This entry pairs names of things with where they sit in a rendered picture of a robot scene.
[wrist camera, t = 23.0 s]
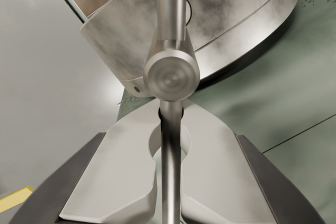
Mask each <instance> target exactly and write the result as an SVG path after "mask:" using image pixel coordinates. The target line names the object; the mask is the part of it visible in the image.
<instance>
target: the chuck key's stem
mask: <svg viewBox="0 0 336 224"><path fill-rule="evenodd" d="M200 78H201V73H200V69H199V65H198V62H197V59H196V55H195V52H194V49H193V45H192V42H191V39H190V35H189V32H188V29H187V27H186V26H185V41H183V40H174V39H170V40H161V41H158V26H157V27H156V29H155V31H154V35H153V38H152V42H151V45H150V49H149V52H148V56H147V59H146V63H145V66H144V70H143V82H144V85H145V87H146V89H147V90H148V91H149V93H151V94H152V95H153V96H154V97H155V98H157V99H159V100H162V101H166V102H178V101H181V100H184V99H186V98H188V97H189V96H191V95H192V94H193V93H194V92H195V90H196V89H197V87H198V85H199V83H200Z"/></svg>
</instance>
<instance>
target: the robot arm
mask: <svg viewBox="0 0 336 224"><path fill-rule="evenodd" d="M161 145H162V139H161V112H160V99H158V98H156V99H154V100H152V101H150V102H148V103H147V104H145V105H143V106H141V107H139V108H138V109H136V110H134V111H132V112H130V113H129V114H127V115H126V116H124V117H123V118H122V119H120V120H119V121H117V122H116V123H115V124H114V125H113V126H111V127H110V128H109V129H108V130H107V131H106V132H98V133H97V134H96V135H95V136H94V137H93V138H91V139H90V140H89V141H88V142H87V143H86V144H85V145H83V146H82V147H81V148H80V149H79V150H78V151H77V152H75V153H74V154H73V155H72V156H71V157H70V158H69V159H67V160H66V161H65V162H64V163H63V164H62V165H61V166H60V167H58V168H57V169H56V170H55V171H54V172H53V173H52V174H50V175H49V176H48V177H47V178H46V179H45V180H44V181H43V182H42V183H41V184H40V185H39V186H38V187H37V188H36V189H35V190H34V191H33V192H32V193H31V194H30V195H29V196H28V198H27V199H26V200H25V201H24V202H23V203H22V204H21V206H20V207H19V208H18V209H17V211H16V212H15V213H14V214H13V216H12V217H11V218H10V220H9V221H8V222H7V224H146V223H148V222H149V221H150V220H151V219H152V218H153V216H154V214H155V210H156V201H157V193H158V187H157V169H156V162H155V160H154V159H153V157H154V155H155V153H156V152H157V150H158V149H159V148H160V147H161ZM180 147H181V149H182V150H183V151H184V152H185V154H186V157H185V159H184V160H183V161H182V163H181V170H180V213H181V217H182V219H183V220H184V222H185V223H187V224H326V223H325V221H324V220H323V219H322V217H321V216H320V214H319V213H318V212H317V211H316V209H315V208H314V207H313V205H312V204H311V203H310V202H309V201H308V199H307V198H306V197H305V196H304V195H303V194H302V193H301V191H300V190H299V189H298V188H297V187H296V186H295V185H294V184H293V183H292V182H291V181H290V180H289V179H288V178H287V177H286V176H285V175H284V174H283V173H282V172H281V171H280V170H279V169H278V168H277V167H276V166H275V165H274V164H273V163H272V162H271V161H270V160H269V159H268V158H267V157H265V156H264V155H263V154H262V153H261V152H260V151H259V150H258V149H257V148H256V147H255V146H254V145H253V144H252V143H251V142H250V141H249V140H248V139H247V138H246V137H245V136H244V135H237V134H236V133H235V132H234V131H233V130H232V129H231V128H230V127H229V126H228V125H227V124H226V123H224V122H223V121H222V120H221V119H219V118H218V117H216V116H215V115H213V114H212V113H210V112H209V111H207V110H205V109H204V108H202V107H200V106H199V105H197V104H196V103H194V102H192V101H191V100H189V99H187V98H185V99H183V103H182V119H181V123H180Z"/></svg>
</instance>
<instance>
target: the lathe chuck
mask: <svg viewBox="0 0 336 224"><path fill-rule="evenodd" d="M267 1H268V0H188V2H189V4H190V7H191V17H190V20H189V22H188V23H187V25H186V28H187V30H188V33H189V37H190V40H191V43H192V46H193V50H194V52H195V51H197V50H198V49H200V48H202V47H204V46H205V45H207V44H208V43H210V42H212V41H213V40H215V39H216V38H218V37H220V36H221V35H223V34H224V33H226V32H227V31H229V30H230V29H232V28H233V27H234V26H236V25H237V24H239V23H240V22H241V21H243V20H244V19H246V18H247V17H248V16H249V15H251V14H252V13H253V12H255V11H256V10H257V9H258V8H260V7H261V6H262V5H263V4H264V3H265V2H267ZM157 26H158V18H157V0H109V1H108V2H106V3H105V4H104V5H103V6H102V7H101V8H100V9H98V10H97V11H96V12H95V13H94V14H93V15H92V16H91V17H90V18H89V19H88V20H87V21H86V22H85V23H84V24H83V25H82V26H81V28H80V33H81V35H82V36H83V37H84V38H85V39H86V41H87V42H88V43H89V44H90V46H91V47H92V48H93V49H94V51H95V52H96V53H97V54H98V55H99V57H100V58H101V59H102V60H103V62H104V63H105V64H106V65H107V67H108V68H109V69H110V70H111V71H112V73H113V74H114V75H115V76H116V78H117V79H119V80H131V79H135V78H139V77H142V76H143V72H144V68H145V64H146V61H147V57H148V54H149V50H150V47H151V43H152V40H153V36H154V32H155V29H156V27H157Z"/></svg>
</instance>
